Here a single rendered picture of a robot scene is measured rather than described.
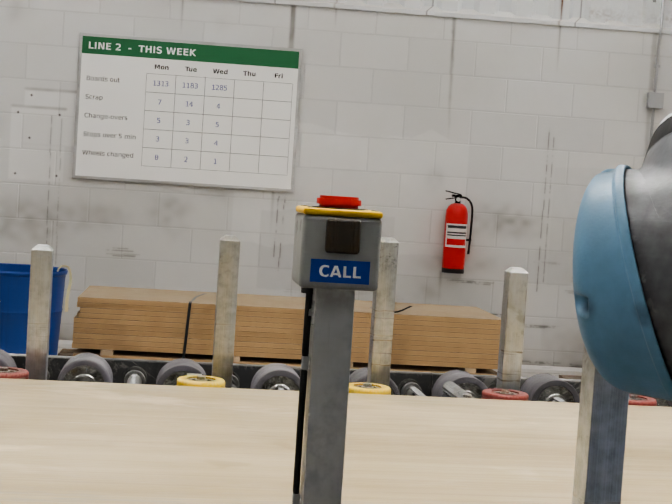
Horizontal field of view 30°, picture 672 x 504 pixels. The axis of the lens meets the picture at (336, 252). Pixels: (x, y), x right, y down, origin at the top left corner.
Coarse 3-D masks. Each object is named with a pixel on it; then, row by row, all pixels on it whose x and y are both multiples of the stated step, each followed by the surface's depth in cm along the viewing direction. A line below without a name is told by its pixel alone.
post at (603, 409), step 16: (592, 368) 115; (592, 384) 115; (608, 384) 115; (592, 400) 115; (608, 400) 115; (624, 400) 115; (592, 416) 115; (608, 416) 115; (624, 416) 115; (592, 432) 115; (608, 432) 115; (624, 432) 115; (576, 448) 118; (592, 448) 115; (608, 448) 115; (624, 448) 115; (576, 464) 118; (592, 464) 115; (608, 464) 115; (576, 480) 118; (592, 480) 115; (608, 480) 115; (576, 496) 117; (592, 496) 115; (608, 496) 115
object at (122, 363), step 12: (24, 360) 266; (48, 360) 267; (60, 360) 267; (108, 360) 269; (120, 360) 269; (132, 360) 270; (144, 360) 270; (156, 360) 271; (120, 372) 269; (156, 372) 270; (240, 372) 273; (252, 372) 273; (396, 372) 277; (408, 372) 278; (420, 372) 279; (240, 384) 273; (396, 384) 277; (420, 384) 278; (432, 384) 278; (576, 384) 283
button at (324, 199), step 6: (318, 198) 111; (324, 198) 111; (330, 198) 111; (336, 198) 110; (342, 198) 110; (348, 198) 111; (354, 198) 111; (324, 204) 111; (330, 204) 111; (336, 204) 110; (342, 204) 110; (348, 204) 110; (354, 204) 111; (360, 204) 112
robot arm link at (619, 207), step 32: (608, 192) 62; (640, 192) 61; (576, 224) 62; (608, 224) 60; (640, 224) 60; (576, 256) 61; (608, 256) 60; (640, 256) 59; (576, 288) 61; (608, 288) 60; (640, 288) 58; (608, 320) 60; (640, 320) 59; (608, 352) 61; (640, 352) 60; (640, 384) 61
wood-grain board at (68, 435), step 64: (0, 384) 194; (64, 384) 198; (128, 384) 202; (0, 448) 150; (64, 448) 153; (128, 448) 155; (192, 448) 157; (256, 448) 160; (384, 448) 165; (448, 448) 168; (512, 448) 170; (640, 448) 176
